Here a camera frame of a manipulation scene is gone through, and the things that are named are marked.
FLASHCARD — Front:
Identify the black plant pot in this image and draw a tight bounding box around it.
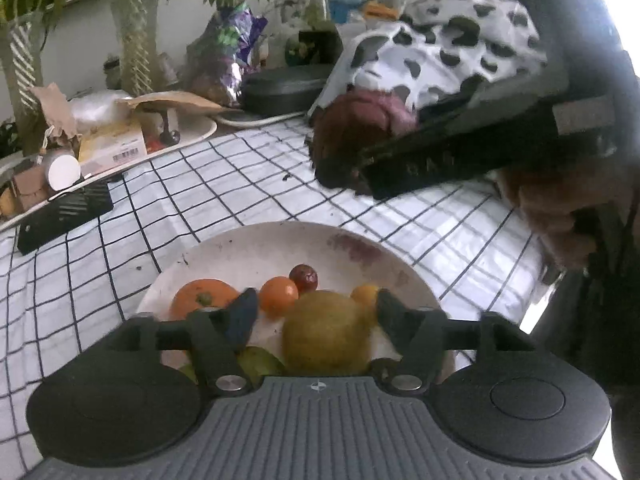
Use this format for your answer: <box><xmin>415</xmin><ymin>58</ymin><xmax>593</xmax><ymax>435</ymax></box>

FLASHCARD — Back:
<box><xmin>298</xmin><ymin>30</ymin><xmax>344</xmax><ymax>66</ymax></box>

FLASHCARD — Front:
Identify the purple foil bag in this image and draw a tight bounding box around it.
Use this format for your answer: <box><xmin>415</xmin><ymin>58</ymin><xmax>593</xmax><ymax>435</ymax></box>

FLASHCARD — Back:
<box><xmin>182</xmin><ymin>2</ymin><xmax>269</xmax><ymax>106</ymax></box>

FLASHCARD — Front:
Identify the white round plate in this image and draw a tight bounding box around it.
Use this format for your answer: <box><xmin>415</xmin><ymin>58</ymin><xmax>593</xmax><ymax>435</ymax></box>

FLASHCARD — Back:
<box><xmin>135</xmin><ymin>221</ymin><xmax>457</xmax><ymax>386</ymax></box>

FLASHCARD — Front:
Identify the yellow-green pear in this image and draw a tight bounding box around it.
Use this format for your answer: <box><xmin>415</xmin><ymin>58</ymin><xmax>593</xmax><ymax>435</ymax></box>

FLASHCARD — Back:
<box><xmin>282</xmin><ymin>290</ymin><xmax>374</xmax><ymax>376</ymax></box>

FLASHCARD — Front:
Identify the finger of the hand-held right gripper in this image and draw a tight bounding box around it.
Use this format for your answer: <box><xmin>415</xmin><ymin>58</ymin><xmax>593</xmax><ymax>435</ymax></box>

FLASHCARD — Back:
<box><xmin>415</xmin><ymin>71</ymin><xmax>572</xmax><ymax>128</ymax></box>
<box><xmin>315</xmin><ymin>102</ymin><xmax>568</xmax><ymax>202</ymax></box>

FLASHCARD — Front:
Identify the large dark red fruit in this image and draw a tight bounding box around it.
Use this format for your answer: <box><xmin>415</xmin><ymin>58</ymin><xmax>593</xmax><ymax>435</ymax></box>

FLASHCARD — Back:
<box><xmin>306</xmin><ymin>89</ymin><xmax>419</xmax><ymax>196</ymax></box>

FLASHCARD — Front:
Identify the green mango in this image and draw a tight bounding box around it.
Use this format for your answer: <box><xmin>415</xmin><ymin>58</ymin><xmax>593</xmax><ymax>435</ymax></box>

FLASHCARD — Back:
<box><xmin>236</xmin><ymin>346</ymin><xmax>286</xmax><ymax>379</ymax></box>

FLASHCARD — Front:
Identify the clear bubble wrap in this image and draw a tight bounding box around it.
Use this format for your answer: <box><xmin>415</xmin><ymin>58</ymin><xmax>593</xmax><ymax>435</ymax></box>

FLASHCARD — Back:
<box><xmin>70</xmin><ymin>89</ymin><xmax>134</xmax><ymax>126</ymax></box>

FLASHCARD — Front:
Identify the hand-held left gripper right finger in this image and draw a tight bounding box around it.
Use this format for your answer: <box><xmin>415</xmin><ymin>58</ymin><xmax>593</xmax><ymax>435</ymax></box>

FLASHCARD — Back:
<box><xmin>375</xmin><ymin>287</ymin><xmax>536</xmax><ymax>395</ymax></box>

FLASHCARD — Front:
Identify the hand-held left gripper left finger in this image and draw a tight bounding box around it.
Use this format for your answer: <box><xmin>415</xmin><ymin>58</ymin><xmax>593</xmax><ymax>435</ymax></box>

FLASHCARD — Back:
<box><xmin>119</xmin><ymin>287</ymin><xmax>261</xmax><ymax>396</ymax></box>

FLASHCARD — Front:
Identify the blue plastic container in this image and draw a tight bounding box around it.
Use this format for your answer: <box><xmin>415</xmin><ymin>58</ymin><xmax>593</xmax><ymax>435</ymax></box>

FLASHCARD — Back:
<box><xmin>327</xmin><ymin>0</ymin><xmax>364</xmax><ymax>24</ymax></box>

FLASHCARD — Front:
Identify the yellow cardboard box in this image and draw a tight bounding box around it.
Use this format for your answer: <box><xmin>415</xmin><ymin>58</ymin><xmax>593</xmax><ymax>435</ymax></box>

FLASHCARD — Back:
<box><xmin>77</xmin><ymin>119</ymin><xmax>149</xmax><ymax>177</ymax></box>

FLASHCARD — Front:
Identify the small orange tangerine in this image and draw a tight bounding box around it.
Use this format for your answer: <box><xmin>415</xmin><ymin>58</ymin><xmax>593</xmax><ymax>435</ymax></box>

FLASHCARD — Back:
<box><xmin>258</xmin><ymin>276</ymin><xmax>300</xmax><ymax>317</ymax></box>

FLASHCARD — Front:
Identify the black power bank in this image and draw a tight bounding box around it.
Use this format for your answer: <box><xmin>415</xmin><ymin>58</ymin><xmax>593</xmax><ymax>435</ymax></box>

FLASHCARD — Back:
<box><xmin>17</xmin><ymin>180</ymin><xmax>115</xmax><ymax>256</ymax></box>

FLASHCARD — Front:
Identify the braided trunk money tree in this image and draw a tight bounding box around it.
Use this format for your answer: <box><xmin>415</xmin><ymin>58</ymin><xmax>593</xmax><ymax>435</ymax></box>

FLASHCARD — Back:
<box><xmin>90</xmin><ymin>0</ymin><xmax>273</xmax><ymax>99</ymax></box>
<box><xmin>0</xmin><ymin>0</ymin><xmax>116</xmax><ymax>157</ymax></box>

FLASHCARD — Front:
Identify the person's right hand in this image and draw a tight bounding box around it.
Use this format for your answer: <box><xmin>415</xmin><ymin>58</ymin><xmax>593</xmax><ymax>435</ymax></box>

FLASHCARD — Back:
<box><xmin>500</xmin><ymin>157</ymin><xmax>628</xmax><ymax>272</ymax></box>

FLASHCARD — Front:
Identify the tiny yellow-orange kumquat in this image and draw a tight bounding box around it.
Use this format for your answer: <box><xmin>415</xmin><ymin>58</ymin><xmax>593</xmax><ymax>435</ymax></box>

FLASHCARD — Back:
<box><xmin>350</xmin><ymin>284</ymin><xmax>381</xmax><ymax>322</ymax></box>

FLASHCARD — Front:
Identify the black checked white tablecloth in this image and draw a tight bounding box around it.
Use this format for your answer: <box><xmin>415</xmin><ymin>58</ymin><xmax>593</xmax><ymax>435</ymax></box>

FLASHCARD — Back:
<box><xmin>0</xmin><ymin>117</ymin><xmax>552</xmax><ymax>480</ymax></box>

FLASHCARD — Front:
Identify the flat brown paper bag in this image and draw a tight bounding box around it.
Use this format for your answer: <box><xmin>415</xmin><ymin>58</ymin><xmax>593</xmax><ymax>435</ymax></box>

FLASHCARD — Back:
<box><xmin>116</xmin><ymin>91</ymin><xmax>236</xmax><ymax>117</ymax></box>

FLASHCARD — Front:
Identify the small kraft drawstring pouch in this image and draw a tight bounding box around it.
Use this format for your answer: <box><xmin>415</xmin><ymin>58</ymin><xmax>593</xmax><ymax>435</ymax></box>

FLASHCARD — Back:
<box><xmin>30</xmin><ymin>82</ymin><xmax>82</xmax><ymax>151</ymax></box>

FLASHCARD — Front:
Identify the white cylinder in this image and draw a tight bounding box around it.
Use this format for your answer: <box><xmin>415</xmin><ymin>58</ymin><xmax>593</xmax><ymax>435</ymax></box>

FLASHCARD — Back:
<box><xmin>42</xmin><ymin>152</ymin><xmax>82</xmax><ymax>192</ymax></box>

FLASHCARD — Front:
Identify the white oval dish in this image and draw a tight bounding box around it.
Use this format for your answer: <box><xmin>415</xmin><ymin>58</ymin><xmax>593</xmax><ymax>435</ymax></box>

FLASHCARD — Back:
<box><xmin>216</xmin><ymin>109</ymin><xmax>307</xmax><ymax>129</ymax></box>

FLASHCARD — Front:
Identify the black spotted white cloth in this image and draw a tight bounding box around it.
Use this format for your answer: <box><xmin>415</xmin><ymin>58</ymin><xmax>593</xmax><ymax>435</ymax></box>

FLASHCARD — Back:
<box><xmin>307</xmin><ymin>0</ymin><xmax>551</xmax><ymax>126</ymax></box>

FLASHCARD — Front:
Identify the small grey capped bottle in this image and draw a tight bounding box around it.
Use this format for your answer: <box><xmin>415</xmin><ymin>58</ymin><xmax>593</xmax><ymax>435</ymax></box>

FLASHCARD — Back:
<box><xmin>102</xmin><ymin>55</ymin><xmax>124</xmax><ymax>90</ymax></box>

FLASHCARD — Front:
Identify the white rectangular tray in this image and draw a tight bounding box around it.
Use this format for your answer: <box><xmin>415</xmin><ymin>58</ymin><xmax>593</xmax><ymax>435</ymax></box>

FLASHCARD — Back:
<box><xmin>0</xmin><ymin>114</ymin><xmax>219</xmax><ymax>233</ymax></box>

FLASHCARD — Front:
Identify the black round lidded container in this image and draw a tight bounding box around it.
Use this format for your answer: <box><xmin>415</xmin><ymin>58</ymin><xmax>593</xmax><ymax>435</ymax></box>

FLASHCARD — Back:
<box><xmin>240</xmin><ymin>64</ymin><xmax>334</xmax><ymax>117</ymax></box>

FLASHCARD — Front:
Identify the dark passion fruit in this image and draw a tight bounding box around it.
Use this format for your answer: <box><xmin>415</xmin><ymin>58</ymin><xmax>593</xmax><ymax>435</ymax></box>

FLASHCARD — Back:
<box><xmin>289</xmin><ymin>264</ymin><xmax>319</xmax><ymax>294</ymax></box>

